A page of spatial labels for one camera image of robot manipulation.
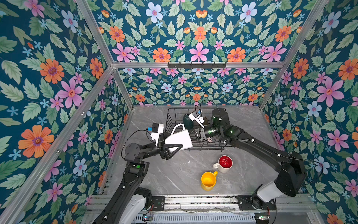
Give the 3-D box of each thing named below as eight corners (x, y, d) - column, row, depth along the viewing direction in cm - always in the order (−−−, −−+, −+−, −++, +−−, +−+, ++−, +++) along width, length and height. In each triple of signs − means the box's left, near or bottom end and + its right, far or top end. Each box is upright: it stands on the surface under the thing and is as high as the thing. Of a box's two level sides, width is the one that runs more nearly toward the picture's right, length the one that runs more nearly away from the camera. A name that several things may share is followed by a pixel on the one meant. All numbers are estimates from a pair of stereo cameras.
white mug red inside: (213, 172, 86) (215, 168, 80) (212, 160, 91) (213, 155, 85) (230, 172, 86) (234, 168, 80) (228, 160, 91) (231, 155, 85)
